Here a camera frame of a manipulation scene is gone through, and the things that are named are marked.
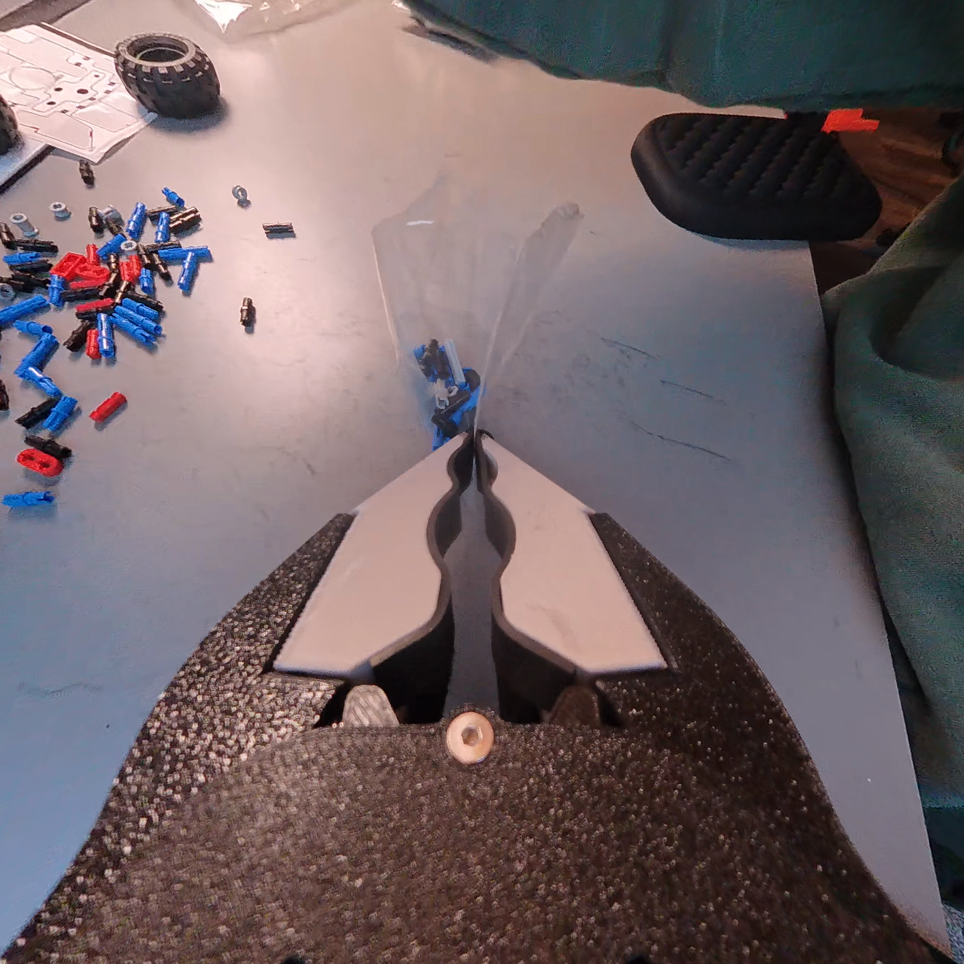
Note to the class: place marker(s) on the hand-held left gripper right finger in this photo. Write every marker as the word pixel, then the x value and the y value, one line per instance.
pixel 580 588

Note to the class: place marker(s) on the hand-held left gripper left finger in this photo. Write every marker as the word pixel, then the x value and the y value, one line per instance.
pixel 369 588

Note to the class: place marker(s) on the small cluster of toy pins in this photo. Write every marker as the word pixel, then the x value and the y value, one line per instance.
pixel 449 395

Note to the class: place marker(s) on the clear plastic bag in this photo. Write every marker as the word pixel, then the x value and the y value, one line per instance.
pixel 271 12
pixel 482 271

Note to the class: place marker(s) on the large pile of toy pins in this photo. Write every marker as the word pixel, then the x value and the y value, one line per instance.
pixel 128 309

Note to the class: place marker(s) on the black toy tyre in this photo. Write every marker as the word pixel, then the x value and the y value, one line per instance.
pixel 6 124
pixel 136 76

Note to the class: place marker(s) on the person's right forearm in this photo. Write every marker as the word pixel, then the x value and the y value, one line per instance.
pixel 678 45

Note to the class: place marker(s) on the grey desk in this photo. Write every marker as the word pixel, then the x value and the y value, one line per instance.
pixel 302 452

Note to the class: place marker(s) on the red toy connector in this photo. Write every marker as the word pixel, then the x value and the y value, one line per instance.
pixel 41 461

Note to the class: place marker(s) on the blue toy pin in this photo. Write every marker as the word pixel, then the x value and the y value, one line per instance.
pixel 27 497

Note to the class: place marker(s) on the black padded armrest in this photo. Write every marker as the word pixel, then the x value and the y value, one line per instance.
pixel 753 173

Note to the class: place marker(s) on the red bar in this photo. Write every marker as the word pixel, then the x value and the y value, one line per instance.
pixel 848 119

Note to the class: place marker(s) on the white sticker sheet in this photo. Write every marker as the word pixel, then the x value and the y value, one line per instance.
pixel 68 91

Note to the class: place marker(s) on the crumpled clear plastic bag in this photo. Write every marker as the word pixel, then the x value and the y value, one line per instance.
pixel 271 12

